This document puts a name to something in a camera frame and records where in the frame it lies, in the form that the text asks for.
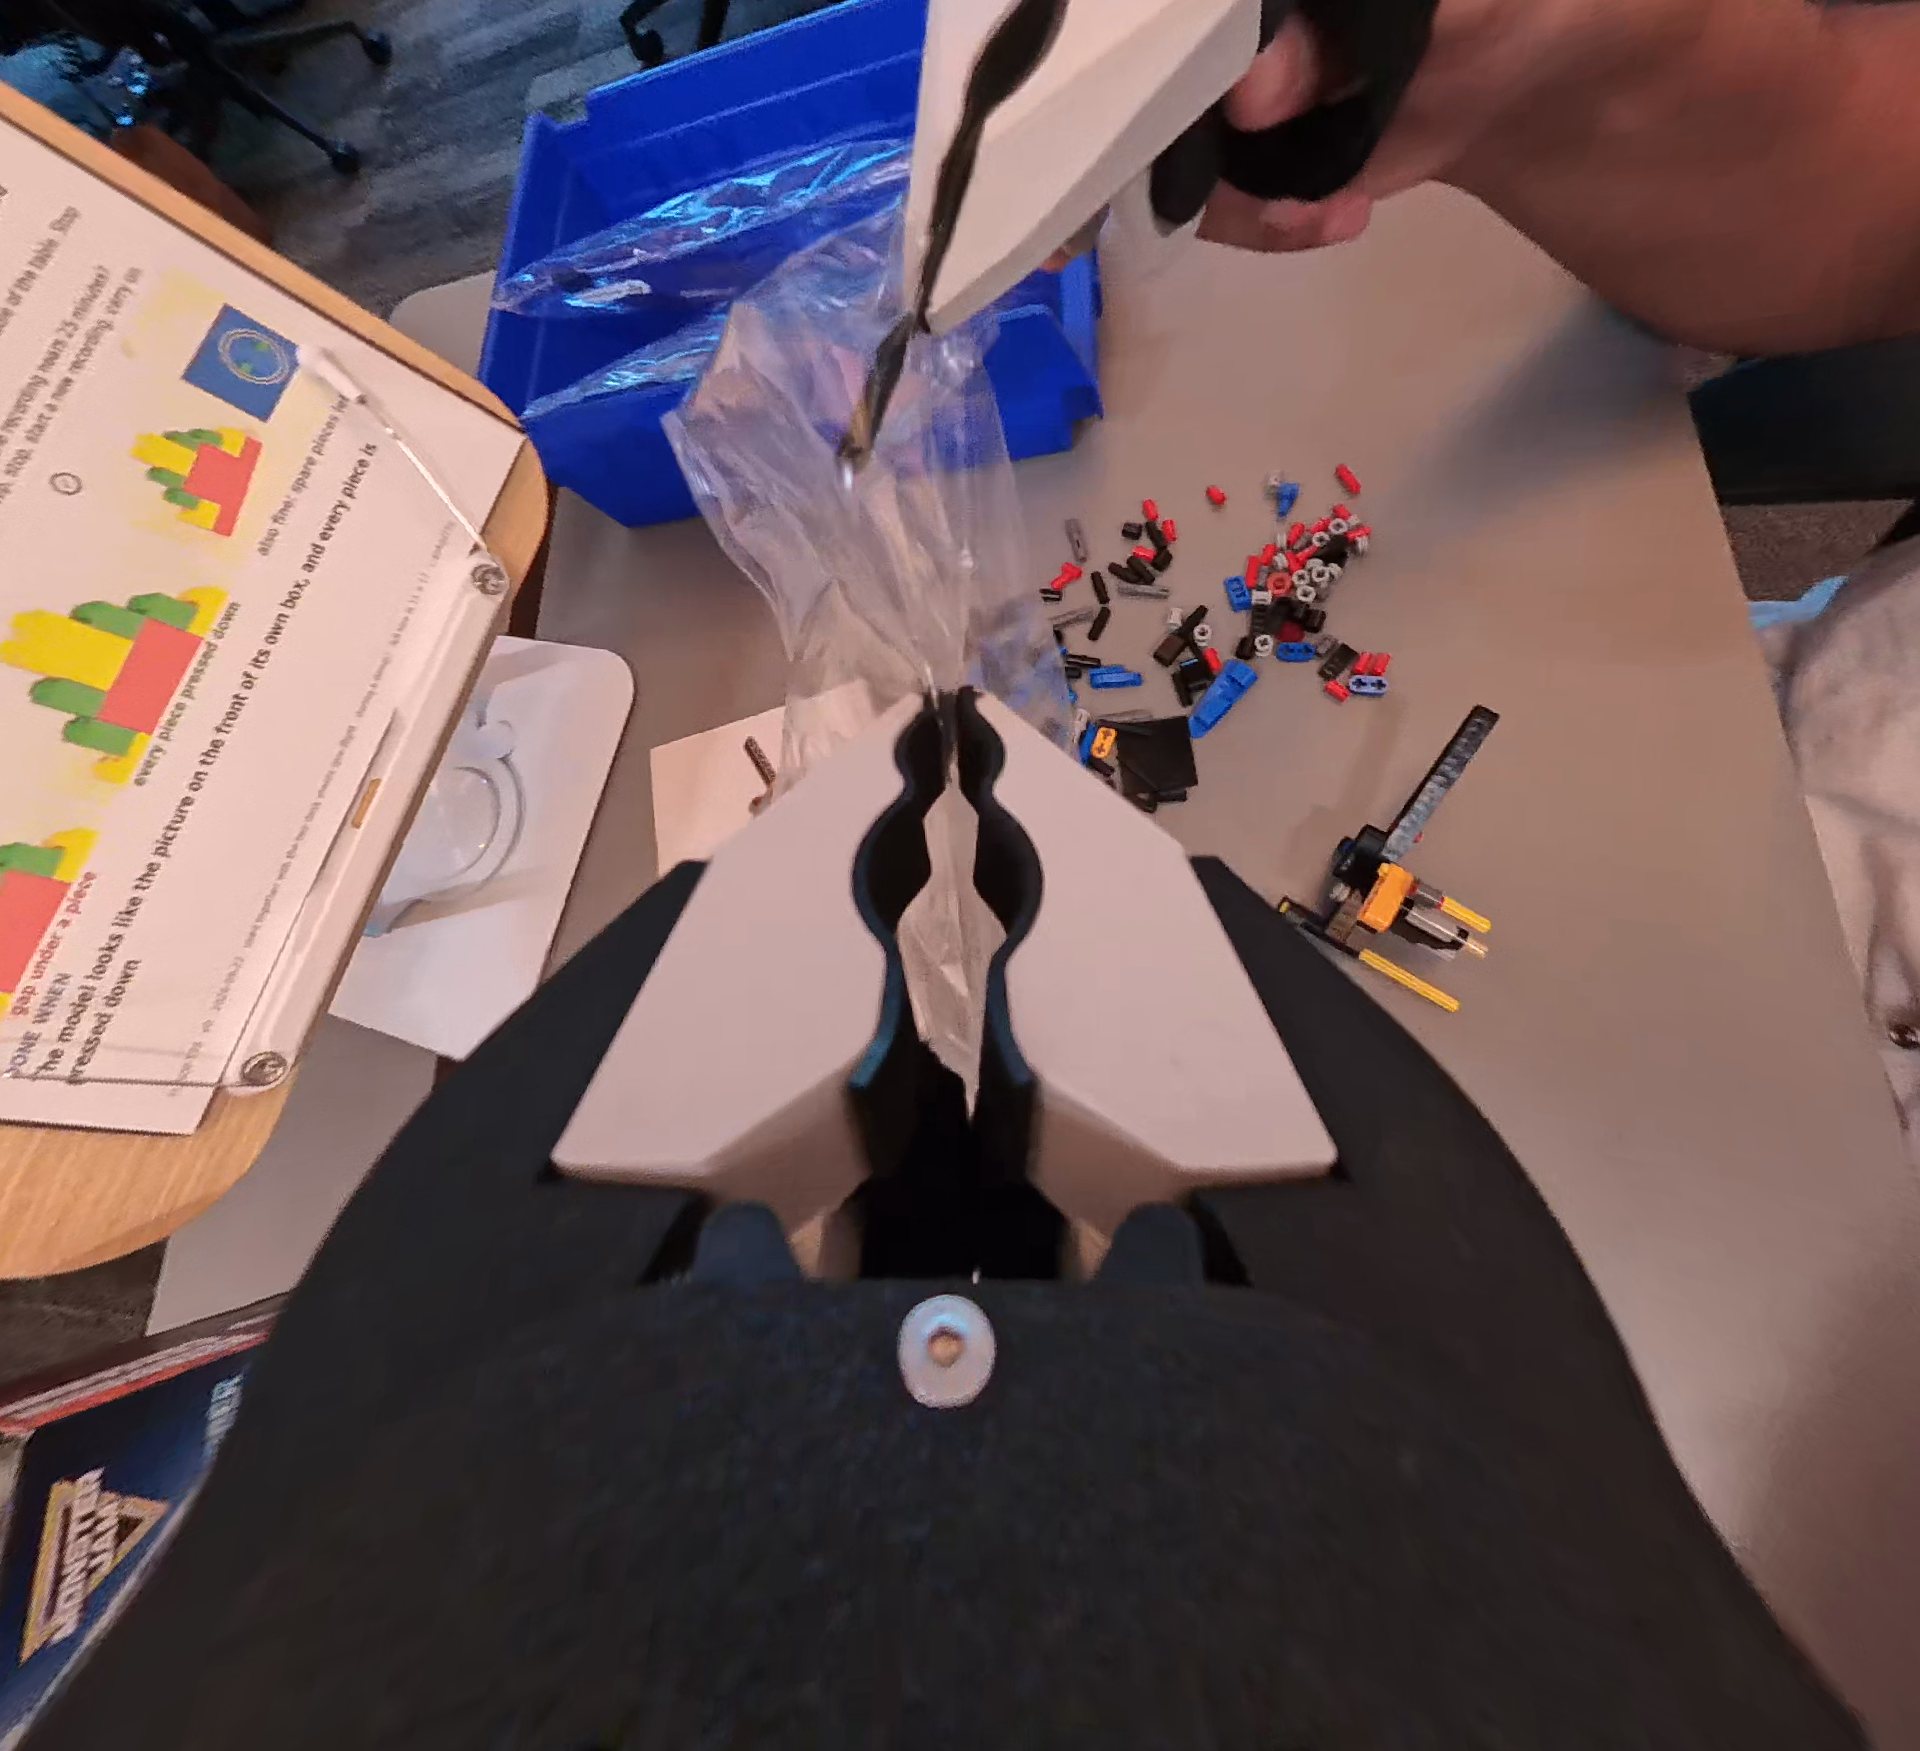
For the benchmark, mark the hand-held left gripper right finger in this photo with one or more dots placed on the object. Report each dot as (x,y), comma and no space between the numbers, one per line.
(1156,1015)

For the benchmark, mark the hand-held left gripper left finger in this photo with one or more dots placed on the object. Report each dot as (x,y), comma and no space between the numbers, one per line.
(720,1015)

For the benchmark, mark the clear plastic bag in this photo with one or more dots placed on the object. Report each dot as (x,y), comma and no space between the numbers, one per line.
(870,552)
(705,236)

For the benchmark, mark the blue plastic bin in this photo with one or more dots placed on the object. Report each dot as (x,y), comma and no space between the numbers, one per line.
(599,461)

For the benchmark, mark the person's right forearm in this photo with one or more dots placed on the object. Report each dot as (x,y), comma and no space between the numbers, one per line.
(1800,176)

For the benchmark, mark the black orange lego assembly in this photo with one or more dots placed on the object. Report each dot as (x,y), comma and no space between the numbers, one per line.
(1387,897)

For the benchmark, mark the pile of small lego pieces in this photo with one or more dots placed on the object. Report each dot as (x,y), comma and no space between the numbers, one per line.
(1230,686)

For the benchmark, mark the lego set box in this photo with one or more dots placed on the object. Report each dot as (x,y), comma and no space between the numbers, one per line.
(89,1512)

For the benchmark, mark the person's right hand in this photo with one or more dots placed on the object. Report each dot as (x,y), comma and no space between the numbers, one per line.
(1530,27)

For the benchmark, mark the printed instruction sheet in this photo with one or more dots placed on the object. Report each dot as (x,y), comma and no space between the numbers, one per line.
(225,731)

